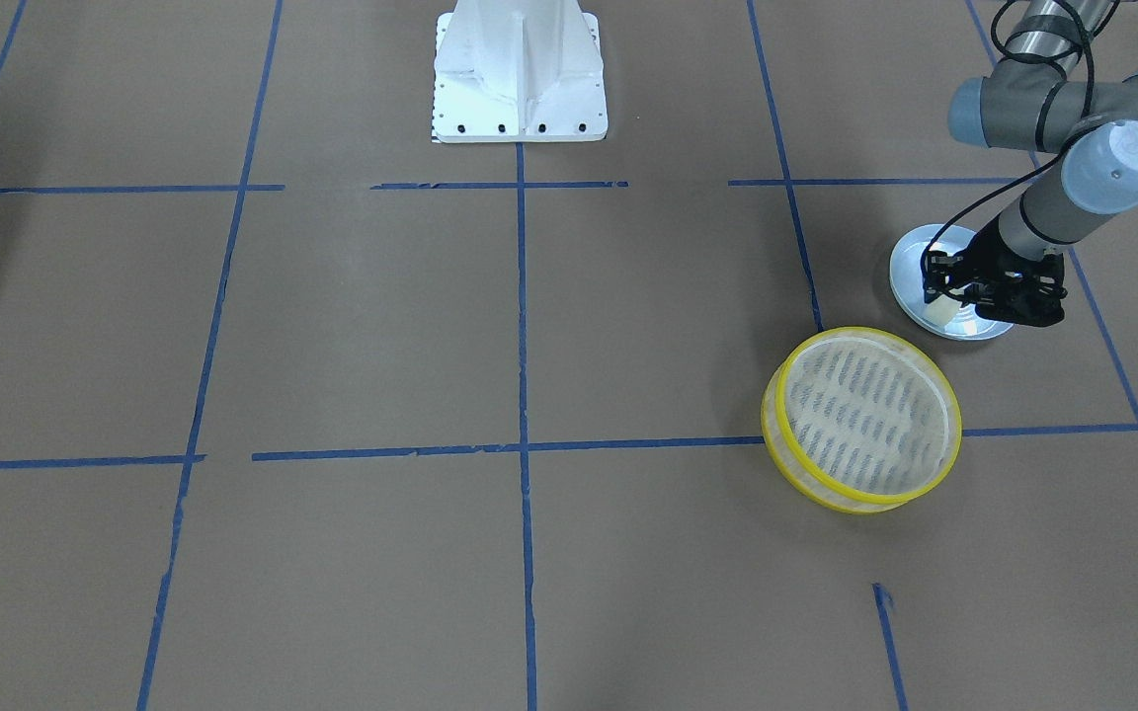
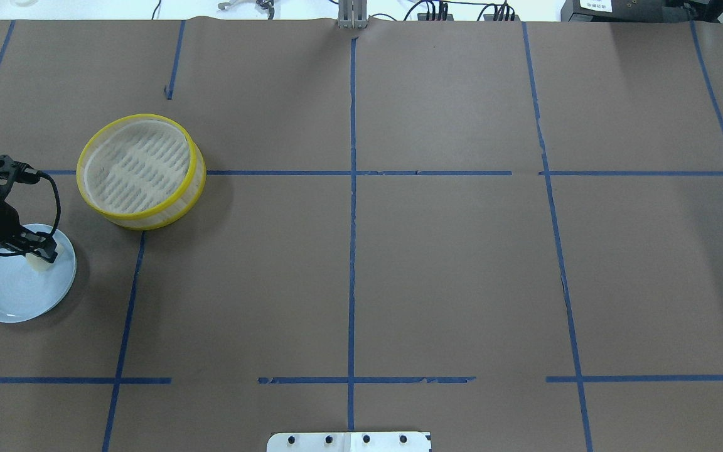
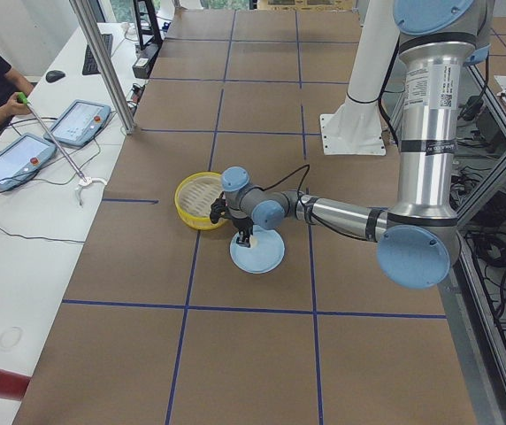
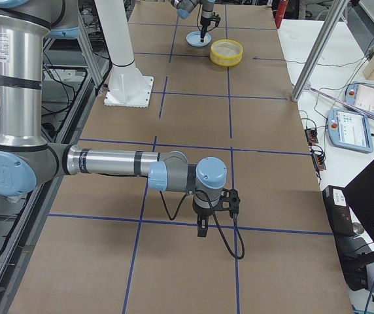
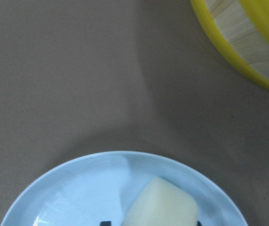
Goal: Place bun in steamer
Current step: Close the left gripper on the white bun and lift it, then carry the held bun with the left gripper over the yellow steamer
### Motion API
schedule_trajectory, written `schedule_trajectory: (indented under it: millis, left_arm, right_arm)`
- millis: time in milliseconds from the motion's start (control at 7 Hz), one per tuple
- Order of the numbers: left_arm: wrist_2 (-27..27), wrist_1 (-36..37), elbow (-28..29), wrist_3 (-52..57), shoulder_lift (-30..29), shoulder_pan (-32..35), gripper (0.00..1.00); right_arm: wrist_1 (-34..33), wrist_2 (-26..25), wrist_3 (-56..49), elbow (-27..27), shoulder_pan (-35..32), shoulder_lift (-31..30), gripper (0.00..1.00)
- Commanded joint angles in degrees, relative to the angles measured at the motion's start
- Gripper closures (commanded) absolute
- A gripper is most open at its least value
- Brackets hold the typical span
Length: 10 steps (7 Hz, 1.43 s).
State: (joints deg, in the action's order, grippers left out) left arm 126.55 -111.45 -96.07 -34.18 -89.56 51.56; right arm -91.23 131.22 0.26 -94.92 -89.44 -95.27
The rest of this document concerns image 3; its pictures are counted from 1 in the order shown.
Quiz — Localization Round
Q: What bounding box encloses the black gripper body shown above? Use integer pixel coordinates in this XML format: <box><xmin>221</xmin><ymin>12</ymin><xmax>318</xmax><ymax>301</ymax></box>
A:
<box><xmin>232</xmin><ymin>217</ymin><xmax>253</xmax><ymax>236</ymax></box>

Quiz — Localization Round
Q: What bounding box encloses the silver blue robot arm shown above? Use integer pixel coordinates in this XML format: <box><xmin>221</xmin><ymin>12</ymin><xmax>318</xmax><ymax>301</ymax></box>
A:
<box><xmin>221</xmin><ymin>1</ymin><xmax>494</xmax><ymax>289</ymax></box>

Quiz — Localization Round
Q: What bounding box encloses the white steamer liner cloth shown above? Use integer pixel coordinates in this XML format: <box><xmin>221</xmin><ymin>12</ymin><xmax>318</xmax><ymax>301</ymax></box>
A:
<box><xmin>178</xmin><ymin>174</ymin><xmax>222</xmax><ymax>218</ymax></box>

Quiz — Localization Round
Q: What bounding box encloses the yellow bamboo steamer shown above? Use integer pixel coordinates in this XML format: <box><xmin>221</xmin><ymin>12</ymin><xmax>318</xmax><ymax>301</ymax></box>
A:
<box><xmin>174</xmin><ymin>172</ymin><xmax>226</xmax><ymax>231</ymax></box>

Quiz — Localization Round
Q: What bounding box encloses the light blue plate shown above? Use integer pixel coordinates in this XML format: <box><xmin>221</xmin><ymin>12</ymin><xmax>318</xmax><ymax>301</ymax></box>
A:
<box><xmin>229</xmin><ymin>225</ymin><xmax>285</xmax><ymax>274</ymax></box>

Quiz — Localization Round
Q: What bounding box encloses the black box device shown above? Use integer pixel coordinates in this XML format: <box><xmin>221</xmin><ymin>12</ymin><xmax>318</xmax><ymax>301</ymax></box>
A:
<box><xmin>132</xmin><ymin>43</ymin><xmax>159</xmax><ymax>79</ymax></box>

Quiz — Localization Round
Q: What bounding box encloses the far blue teach pendant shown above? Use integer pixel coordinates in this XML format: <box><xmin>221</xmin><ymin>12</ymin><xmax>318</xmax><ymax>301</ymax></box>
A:
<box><xmin>50</xmin><ymin>99</ymin><xmax>111</xmax><ymax>147</ymax></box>

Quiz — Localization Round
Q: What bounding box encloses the blue teach pendant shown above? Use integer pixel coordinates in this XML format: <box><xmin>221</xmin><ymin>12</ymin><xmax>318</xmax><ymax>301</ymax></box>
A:
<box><xmin>50</xmin><ymin>99</ymin><xmax>111</xmax><ymax>147</ymax></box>
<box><xmin>0</xmin><ymin>133</ymin><xmax>57</xmax><ymax>190</ymax></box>

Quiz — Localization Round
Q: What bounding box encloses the black keyboard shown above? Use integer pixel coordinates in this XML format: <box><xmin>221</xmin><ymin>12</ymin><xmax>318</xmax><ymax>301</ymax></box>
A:
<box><xmin>80</xmin><ymin>33</ymin><xmax>114</xmax><ymax>76</ymax></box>

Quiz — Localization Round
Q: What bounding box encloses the near blue teach pendant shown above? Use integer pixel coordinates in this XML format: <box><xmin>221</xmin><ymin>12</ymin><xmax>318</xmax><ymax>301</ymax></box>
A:
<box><xmin>0</xmin><ymin>133</ymin><xmax>57</xmax><ymax>190</ymax></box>

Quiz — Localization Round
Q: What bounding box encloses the black computer mouse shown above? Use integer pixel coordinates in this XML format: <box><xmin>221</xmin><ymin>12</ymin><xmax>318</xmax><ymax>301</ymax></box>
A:
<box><xmin>45</xmin><ymin>70</ymin><xmax>66</xmax><ymax>83</ymax></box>

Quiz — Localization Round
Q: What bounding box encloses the metal reacher stick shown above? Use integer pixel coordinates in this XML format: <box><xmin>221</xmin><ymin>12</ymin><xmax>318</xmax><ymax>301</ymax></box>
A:
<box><xmin>17</xmin><ymin>92</ymin><xmax>108</xmax><ymax>206</ymax></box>

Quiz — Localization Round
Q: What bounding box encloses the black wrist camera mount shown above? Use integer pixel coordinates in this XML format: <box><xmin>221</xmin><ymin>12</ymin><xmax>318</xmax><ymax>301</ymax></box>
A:
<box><xmin>210</xmin><ymin>197</ymin><xmax>227</xmax><ymax>224</ymax></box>

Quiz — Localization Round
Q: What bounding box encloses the black camera cable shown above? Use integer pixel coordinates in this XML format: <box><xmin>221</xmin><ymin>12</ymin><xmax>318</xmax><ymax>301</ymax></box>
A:
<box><xmin>261</xmin><ymin>164</ymin><xmax>311</xmax><ymax>191</ymax></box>

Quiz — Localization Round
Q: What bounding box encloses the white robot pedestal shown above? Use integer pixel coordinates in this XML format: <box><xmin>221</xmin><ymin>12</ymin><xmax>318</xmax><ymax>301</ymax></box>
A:
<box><xmin>320</xmin><ymin>1</ymin><xmax>388</xmax><ymax>156</ymax></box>

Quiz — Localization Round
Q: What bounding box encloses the aluminium frame post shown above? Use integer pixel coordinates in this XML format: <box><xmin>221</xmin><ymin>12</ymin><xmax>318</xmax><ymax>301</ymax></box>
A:
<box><xmin>69</xmin><ymin>0</ymin><xmax>135</xmax><ymax>135</ymax></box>

